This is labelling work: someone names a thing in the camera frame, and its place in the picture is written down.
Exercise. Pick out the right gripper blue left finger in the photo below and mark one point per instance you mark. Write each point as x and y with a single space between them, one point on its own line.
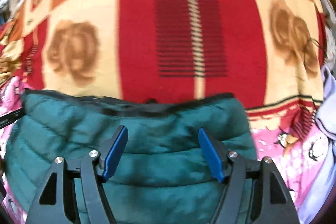
111 152

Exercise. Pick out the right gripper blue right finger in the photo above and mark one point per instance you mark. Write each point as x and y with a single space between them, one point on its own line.
215 154

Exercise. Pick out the lilac quilted jacket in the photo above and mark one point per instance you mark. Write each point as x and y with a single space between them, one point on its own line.
322 190

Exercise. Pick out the pink penguin bed sheet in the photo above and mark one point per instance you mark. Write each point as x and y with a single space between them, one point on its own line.
296 166

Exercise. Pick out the dark green puffer jacket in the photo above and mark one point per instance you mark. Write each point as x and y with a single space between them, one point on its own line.
162 176

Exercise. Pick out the red orange rose blanket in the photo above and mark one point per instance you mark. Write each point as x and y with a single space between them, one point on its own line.
268 53

